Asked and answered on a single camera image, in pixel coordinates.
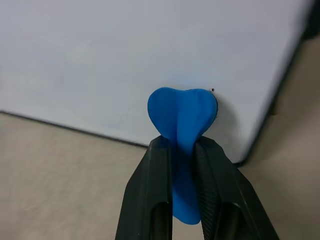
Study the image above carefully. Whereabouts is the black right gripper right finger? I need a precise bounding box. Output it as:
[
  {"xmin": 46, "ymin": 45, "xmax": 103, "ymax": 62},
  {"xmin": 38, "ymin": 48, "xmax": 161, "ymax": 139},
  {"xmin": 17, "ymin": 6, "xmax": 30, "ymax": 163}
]
[{"xmin": 194, "ymin": 134, "xmax": 281, "ymax": 240}]

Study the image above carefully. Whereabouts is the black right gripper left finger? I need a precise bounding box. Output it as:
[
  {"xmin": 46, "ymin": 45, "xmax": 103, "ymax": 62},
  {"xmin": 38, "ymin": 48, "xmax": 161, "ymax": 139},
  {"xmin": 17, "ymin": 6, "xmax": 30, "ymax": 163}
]
[{"xmin": 115, "ymin": 134, "xmax": 174, "ymax": 240}]

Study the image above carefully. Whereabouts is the blue whiteboard eraser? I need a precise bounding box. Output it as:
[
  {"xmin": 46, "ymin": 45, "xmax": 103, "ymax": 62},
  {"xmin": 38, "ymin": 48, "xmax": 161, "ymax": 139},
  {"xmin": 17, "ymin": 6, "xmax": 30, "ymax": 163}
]
[{"xmin": 146, "ymin": 86, "xmax": 219, "ymax": 219}]

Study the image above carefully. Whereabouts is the black-framed whiteboard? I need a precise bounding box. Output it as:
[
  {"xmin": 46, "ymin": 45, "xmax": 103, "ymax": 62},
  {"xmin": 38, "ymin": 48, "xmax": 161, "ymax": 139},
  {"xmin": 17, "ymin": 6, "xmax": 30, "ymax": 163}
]
[{"xmin": 0, "ymin": 0, "xmax": 320, "ymax": 168}]

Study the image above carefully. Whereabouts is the dark object beyond whiteboard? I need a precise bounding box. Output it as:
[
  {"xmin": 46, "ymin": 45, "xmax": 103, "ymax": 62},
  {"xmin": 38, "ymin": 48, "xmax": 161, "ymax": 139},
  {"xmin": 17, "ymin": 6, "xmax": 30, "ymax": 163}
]
[{"xmin": 303, "ymin": 0, "xmax": 320, "ymax": 39}]

